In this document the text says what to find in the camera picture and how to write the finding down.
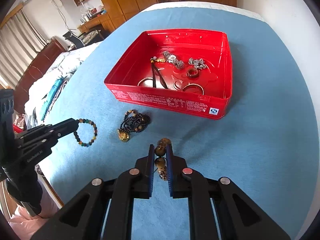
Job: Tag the black cord gold charm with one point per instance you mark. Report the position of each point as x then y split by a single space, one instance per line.
156 73

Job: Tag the reddish brown ring pendant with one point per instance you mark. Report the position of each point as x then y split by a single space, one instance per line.
192 73

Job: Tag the window curtain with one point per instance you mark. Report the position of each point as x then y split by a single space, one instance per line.
20 44

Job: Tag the red tin box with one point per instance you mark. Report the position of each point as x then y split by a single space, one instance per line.
205 50

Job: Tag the white crumpled bedding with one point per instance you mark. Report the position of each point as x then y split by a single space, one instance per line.
44 92

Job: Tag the silver bangle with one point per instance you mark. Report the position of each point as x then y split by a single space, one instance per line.
193 88
147 82

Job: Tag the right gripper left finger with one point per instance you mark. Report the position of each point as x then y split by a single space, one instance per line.
103 209

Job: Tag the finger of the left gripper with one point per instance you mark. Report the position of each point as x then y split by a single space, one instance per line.
58 129

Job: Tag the black office chair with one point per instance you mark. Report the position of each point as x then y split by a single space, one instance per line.
78 43

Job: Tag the dark wooden headboard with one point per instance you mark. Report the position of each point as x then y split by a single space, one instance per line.
36 70

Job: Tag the silver wristwatch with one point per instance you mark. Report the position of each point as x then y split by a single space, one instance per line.
172 59

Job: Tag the wooden desk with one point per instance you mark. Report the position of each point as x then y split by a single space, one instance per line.
103 20

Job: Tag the gold pixiu charm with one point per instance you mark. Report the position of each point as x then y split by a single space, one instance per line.
123 135

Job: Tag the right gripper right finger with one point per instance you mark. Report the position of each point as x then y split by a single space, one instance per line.
218 209

